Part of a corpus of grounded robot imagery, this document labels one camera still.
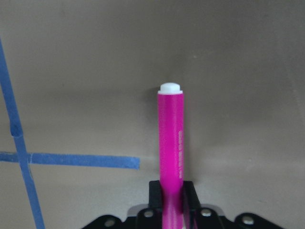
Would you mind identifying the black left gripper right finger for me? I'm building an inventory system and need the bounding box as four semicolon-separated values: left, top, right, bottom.
183;181;201;212

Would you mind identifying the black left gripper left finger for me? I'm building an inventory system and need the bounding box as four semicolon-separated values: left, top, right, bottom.
149;180;163;212

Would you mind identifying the pink highlighter pen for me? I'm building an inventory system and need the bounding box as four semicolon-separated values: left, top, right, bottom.
157;83;184;229

